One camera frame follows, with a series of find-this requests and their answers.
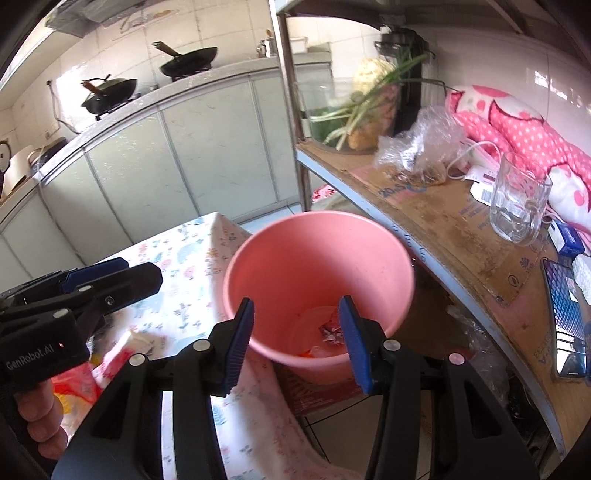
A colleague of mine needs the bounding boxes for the black induction cooker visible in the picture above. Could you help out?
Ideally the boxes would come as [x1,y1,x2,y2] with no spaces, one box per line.
[28,137,70,168]

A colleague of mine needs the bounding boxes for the black wall cable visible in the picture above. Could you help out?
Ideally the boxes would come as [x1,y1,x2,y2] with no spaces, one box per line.
[46,80,79,134]

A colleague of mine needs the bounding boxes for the clear container with greens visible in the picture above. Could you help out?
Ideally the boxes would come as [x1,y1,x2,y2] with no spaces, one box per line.
[298,78,356,143]

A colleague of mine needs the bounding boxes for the floral tablecloth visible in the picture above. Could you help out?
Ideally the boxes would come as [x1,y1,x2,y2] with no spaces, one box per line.
[83,212,361,480]

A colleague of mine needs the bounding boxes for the green onions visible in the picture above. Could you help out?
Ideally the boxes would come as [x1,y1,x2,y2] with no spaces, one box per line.
[323,51,448,151]

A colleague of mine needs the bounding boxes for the white barcode label box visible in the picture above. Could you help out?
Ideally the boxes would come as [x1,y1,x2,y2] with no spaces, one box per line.
[468,166,502,204]

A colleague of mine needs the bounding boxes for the person's left hand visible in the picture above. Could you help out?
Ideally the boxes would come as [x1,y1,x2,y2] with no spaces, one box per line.
[18,381,68,460]

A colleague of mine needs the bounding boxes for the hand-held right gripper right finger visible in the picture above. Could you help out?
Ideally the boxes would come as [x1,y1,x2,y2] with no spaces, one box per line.
[338,295,541,480]

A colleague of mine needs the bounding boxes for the range hood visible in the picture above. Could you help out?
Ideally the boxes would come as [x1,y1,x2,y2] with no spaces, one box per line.
[44,0,162,38]

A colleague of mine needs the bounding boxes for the kitchen counter cabinets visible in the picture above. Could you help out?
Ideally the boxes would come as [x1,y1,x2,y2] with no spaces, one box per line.
[0,60,305,296]

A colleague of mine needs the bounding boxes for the metal shelf rack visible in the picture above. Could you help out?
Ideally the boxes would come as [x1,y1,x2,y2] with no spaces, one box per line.
[270,0,568,462]

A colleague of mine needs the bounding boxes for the blue box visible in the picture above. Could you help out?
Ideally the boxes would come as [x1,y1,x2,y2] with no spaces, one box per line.
[549,220,586,257]

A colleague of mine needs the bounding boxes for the red yellow plastic bag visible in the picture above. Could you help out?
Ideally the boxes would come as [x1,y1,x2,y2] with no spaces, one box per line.
[52,355,121,416]

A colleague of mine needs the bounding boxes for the brown root vegetable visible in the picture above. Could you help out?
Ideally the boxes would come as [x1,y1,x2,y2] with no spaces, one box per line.
[348,124,380,151]

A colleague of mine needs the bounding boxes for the red crumpled wrapper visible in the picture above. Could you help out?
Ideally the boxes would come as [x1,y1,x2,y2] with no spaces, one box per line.
[318,320,345,345]

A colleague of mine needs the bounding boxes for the pale cabbage head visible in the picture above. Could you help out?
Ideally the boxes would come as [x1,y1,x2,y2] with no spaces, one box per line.
[353,58,393,95]

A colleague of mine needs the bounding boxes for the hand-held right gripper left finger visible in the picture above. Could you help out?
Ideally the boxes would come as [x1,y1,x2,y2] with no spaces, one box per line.
[51,298,256,480]

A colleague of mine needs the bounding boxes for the brown cardboard sheet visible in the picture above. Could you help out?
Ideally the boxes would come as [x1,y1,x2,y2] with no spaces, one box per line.
[300,141,578,453]

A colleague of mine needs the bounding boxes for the pink polka dot cloth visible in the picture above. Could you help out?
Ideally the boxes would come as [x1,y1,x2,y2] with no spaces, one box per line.
[445,85,591,232]

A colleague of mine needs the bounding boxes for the white cable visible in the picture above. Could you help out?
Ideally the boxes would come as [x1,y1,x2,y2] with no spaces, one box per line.
[445,141,504,181]

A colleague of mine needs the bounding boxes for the pink plastic bucket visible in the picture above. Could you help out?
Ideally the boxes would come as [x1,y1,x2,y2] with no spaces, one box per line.
[223,211,415,386]

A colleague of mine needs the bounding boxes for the crumpled clear plastic bag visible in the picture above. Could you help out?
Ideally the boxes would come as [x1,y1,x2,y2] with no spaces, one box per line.
[448,305,509,402]

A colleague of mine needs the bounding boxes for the smartphone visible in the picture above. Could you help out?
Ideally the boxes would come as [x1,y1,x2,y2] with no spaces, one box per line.
[540,258,591,380]

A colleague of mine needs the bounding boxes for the clear glass mug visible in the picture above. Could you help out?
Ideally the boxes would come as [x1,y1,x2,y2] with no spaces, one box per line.
[489,152,553,247]

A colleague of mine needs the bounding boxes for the pink fabric under shelf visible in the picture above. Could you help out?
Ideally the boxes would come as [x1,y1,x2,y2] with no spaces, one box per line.
[311,185,343,209]

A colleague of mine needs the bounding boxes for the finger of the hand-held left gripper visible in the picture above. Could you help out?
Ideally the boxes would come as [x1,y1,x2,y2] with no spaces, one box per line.
[0,262,164,342]
[0,257,130,311]

